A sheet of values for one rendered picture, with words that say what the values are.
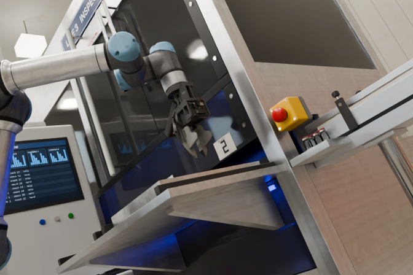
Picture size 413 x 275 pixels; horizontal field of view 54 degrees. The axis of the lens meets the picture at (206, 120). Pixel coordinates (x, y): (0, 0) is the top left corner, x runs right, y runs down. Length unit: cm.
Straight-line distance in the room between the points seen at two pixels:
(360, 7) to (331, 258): 407
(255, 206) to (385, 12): 392
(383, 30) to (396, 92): 374
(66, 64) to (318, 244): 80
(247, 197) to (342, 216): 27
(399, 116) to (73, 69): 83
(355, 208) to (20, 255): 122
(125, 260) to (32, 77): 66
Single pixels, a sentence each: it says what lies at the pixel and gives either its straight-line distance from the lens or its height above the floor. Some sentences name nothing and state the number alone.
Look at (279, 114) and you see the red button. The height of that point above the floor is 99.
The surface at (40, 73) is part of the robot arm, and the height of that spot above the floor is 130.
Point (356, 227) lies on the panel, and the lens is 125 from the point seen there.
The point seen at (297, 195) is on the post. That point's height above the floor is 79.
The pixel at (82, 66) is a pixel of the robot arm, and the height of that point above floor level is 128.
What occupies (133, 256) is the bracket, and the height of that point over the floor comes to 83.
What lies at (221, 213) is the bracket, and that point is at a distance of 103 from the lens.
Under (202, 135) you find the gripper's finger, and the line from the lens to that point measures 116.
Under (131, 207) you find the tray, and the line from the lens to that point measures 103.
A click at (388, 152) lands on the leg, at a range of 115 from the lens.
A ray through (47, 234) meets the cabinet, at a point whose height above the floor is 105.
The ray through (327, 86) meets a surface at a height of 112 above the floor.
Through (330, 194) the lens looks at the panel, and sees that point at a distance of 121.
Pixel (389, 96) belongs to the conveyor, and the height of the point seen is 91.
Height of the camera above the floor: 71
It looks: 19 degrees up
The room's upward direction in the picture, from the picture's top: 22 degrees counter-clockwise
